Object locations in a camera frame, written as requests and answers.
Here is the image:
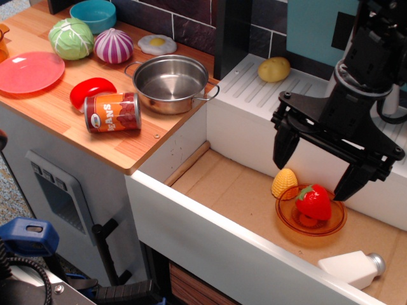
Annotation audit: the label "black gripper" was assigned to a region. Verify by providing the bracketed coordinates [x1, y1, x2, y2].
[272, 91, 405, 201]

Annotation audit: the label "orange beans can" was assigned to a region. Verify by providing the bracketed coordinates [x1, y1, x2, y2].
[84, 93, 141, 133]

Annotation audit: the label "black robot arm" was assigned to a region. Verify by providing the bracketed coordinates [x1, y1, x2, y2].
[272, 1, 406, 200]

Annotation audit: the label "stainless steel pot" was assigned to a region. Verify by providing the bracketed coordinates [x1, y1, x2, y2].
[124, 55, 220, 115]

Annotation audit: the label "red toy strawberry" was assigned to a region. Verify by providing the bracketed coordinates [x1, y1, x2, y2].
[295, 184, 332, 220]

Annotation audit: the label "yellow toy corn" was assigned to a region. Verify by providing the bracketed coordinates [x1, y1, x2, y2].
[271, 168, 298, 200]

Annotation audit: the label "orange transparent dish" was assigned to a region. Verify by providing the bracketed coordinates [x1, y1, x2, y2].
[275, 184, 347, 236]

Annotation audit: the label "grey toy faucet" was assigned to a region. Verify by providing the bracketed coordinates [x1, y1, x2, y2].
[323, 27, 406, 119]

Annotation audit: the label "yellow toy potato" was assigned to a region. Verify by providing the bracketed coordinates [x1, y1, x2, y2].
[258, 57, 291, 83]

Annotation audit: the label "white salt shaker bottle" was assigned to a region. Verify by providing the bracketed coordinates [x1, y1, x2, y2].
[317, 250, 387, 290]

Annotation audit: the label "toy fried egg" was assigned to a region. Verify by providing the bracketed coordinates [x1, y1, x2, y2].
[137, 34, 177, 56]

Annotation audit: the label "purple striped toy onion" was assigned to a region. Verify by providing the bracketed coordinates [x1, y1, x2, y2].
[94, 28, 134, 64]

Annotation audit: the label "grey oven control panel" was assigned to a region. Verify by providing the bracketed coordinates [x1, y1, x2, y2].
[25, 150, 95, 246]

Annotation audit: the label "teal plastic bowl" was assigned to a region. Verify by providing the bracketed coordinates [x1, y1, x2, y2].
[69, 1, 116, 34]

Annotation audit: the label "green toy cabbage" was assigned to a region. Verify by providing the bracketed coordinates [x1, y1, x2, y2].
[48, 18, 94, 60]

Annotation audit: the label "pink plastic plate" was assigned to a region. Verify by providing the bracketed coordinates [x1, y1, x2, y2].
[1, 51, 65, 93]

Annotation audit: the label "blue clamp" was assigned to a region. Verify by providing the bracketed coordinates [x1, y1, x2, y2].
[1, 217, 59, 257]

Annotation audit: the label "orange transparent cup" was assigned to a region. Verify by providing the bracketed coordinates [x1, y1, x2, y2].
[0, 24, 10, 62]

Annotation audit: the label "black oven door handle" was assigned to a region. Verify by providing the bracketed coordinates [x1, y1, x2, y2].
[91, 219, 132, 286]

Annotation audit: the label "black cable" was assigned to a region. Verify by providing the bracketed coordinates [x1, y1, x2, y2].
[6, 256, 53, 305]

